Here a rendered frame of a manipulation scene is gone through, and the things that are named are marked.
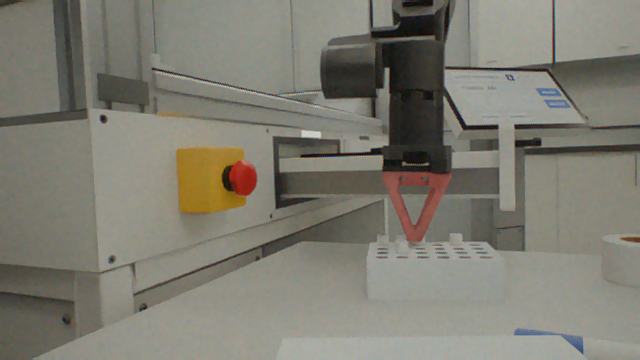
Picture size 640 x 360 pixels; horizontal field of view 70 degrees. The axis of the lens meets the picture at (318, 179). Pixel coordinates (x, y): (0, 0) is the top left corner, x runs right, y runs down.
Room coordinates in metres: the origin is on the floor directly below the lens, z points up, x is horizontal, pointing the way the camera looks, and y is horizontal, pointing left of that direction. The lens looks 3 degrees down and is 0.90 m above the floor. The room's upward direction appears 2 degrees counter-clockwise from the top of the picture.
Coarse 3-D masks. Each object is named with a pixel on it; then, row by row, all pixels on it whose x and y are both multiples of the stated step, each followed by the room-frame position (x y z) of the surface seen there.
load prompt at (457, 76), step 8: (456, 72) 1.61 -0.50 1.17; (464, 72) 1.63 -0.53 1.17; (472, 72) 1.64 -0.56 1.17; (480, 72) 1.65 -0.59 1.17; (456, 80) 1.58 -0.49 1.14; (464, 80) 1.59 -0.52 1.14; (472, 80) 1.60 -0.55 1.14; (480, 80) 1.61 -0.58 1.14; (488, 80) 1.62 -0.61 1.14; (496, 80) 1.63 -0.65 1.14; (504, 80) 1.64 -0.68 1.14; (512, 80) 1.65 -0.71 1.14; (520, 80) 1.66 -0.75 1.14
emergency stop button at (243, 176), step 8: (240, 160) 0.50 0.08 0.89; (232, 168) 0.49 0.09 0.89; (240, 168) 0.49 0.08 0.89; (248, 168) 0.49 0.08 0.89; (232, 176) 0.48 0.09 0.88; (240, 176) 0.48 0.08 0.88; (248, 176) 0.49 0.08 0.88; (256, 176) 0.51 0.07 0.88; (232, 184) 0.48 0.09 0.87; (240, 184) 0.48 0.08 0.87; (248, 184) 0.49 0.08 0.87; (256, 184) 0.51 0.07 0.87; (240, 192) 0.49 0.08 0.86; (248, 192) 0.49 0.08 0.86
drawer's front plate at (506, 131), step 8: (504, 128) 0.57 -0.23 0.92; (512, 128) 0.56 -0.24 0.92; (504, 136) 0.57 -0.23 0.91; (512, 136) 0.56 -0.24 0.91; (504, 144) 0.57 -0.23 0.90; (512, 144) 0.56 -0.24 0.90; (504, 152) 0.57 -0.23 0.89; (512, 152) 0.56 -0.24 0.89; (504, 160) 0.57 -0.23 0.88; (512, 160) 0.56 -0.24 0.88; (504, 168) 0.57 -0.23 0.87; (512, 168) 0.56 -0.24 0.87; (504, 176) 0.57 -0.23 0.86; (512, 176) 0.56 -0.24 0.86; (504, 184) 0.57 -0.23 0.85; (512, 184) 0.56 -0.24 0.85; (504, 192) 0.57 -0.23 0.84; (512, 192) 0.56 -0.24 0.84; (504, 200) 0.57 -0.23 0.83; (512, 200) 0.56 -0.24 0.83; (504, 208) 0.57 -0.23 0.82; (512, 208) 0.56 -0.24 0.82
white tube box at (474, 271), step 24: (384, 264) 0.42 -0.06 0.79; (408, 264) 0.41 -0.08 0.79; (432, 264) 0.41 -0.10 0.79; (456, 264) 0.41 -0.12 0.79; (480, 264) 0.40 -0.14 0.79; (504, 264) 0.40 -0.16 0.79; (384, 288) 0.42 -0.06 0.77; (408, 288) 0.41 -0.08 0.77; (432, 288) 0.41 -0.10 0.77; (456, 288) 0.41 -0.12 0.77; (480, 288) 0.40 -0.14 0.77; (504, 288) 0.40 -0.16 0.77
